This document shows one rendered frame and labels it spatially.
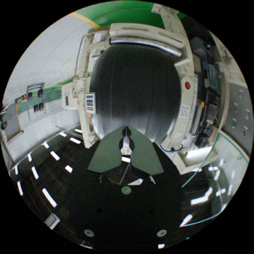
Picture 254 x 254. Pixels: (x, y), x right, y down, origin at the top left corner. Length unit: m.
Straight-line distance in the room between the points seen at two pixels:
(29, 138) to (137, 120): 11.64
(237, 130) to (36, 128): 12.10
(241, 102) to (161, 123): 0.61
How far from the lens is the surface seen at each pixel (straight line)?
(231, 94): 0.71
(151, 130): 0.24
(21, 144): 11.86
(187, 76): 0.55
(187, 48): 0.47
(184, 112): 0.53
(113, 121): 0.21
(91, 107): 0.23
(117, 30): 0.43
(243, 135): 0.65
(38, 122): 11.48
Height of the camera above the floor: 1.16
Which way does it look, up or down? 24 degrees up
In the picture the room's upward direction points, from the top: 177 degrees counter-clockwise
